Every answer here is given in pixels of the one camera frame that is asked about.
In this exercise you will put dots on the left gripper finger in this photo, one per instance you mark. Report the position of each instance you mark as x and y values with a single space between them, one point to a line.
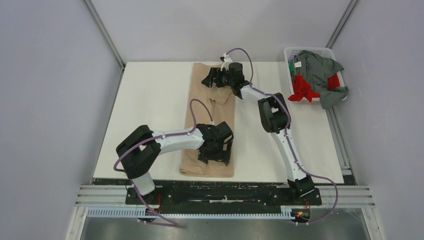
205 155
225 154

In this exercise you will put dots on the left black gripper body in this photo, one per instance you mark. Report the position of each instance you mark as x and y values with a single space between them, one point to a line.
218 149

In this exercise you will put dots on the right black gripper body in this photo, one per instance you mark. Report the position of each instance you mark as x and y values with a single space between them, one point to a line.
226 80

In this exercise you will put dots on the beige t-shirt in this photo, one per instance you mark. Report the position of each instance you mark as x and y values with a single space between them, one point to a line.
219 105

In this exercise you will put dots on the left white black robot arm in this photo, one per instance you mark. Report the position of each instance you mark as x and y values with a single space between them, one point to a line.
140 149

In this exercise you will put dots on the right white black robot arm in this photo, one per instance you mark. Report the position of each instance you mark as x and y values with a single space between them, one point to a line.
275 119

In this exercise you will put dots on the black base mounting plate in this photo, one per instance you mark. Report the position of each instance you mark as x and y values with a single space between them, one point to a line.
220 197

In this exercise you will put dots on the green garment in basket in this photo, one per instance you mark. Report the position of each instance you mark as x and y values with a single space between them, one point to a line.
291 68

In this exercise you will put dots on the red t-shirt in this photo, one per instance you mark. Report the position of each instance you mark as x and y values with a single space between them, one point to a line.
303 91

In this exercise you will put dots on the grey-green t-shirt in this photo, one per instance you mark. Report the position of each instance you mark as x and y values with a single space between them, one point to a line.
316 70

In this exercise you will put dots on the white plastic laundry basket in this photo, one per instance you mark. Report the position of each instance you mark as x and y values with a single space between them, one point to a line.
290 52

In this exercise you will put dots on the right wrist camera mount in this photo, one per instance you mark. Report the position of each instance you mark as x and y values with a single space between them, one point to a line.
225 61

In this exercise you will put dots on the white slotted cable duct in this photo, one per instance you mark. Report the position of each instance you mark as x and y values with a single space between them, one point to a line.
143 213

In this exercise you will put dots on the aluminium frame rails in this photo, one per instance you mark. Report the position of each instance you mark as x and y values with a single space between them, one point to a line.
112 193

